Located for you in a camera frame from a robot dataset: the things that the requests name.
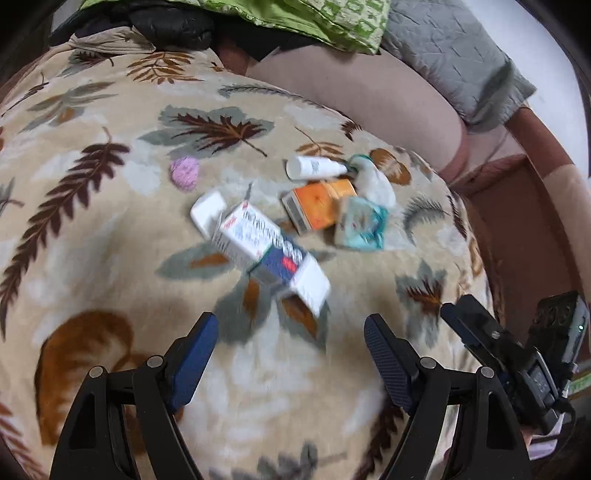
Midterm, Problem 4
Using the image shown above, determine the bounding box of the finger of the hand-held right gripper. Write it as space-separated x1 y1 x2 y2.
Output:
441 294 513 365

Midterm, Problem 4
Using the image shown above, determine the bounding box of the white plastic bag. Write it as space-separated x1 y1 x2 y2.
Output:
348 154 397 208

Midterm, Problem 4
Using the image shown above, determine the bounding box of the black jacket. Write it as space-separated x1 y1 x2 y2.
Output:
48 7 319 63

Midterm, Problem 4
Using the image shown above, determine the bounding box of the white blue medicine box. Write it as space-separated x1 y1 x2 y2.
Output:
190 190 332 317

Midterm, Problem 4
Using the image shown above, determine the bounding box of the teal wipe packet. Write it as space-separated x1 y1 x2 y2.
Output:
333 198 389 251

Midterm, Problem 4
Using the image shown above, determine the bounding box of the grey quilted pillow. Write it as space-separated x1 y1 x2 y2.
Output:
379 0 539 134

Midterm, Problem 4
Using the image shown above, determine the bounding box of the green checked quilt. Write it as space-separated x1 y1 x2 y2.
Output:
81 0 391 55

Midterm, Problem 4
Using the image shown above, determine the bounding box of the pink paper ball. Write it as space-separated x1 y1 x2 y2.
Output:
170 157 200 191

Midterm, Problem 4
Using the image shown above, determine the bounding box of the small white bottle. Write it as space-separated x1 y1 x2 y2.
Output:
285 156 349 181

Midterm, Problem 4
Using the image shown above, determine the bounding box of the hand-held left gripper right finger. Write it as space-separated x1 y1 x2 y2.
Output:
364 314 532 480

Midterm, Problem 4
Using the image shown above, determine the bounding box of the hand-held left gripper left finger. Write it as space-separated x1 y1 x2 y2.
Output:
48 312 219 480

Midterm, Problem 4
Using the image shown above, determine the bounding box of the beige patterned cloth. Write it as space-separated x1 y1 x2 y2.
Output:
69 25 158 54

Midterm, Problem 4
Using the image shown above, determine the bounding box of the orange box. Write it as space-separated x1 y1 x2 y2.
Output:
281 179 357 235

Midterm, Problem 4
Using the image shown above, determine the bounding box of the leaf print blanket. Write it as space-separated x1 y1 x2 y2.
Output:
0 28 499 480

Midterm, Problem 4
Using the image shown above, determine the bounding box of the pink brown sofa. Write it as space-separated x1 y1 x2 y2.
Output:
217 37 591 305

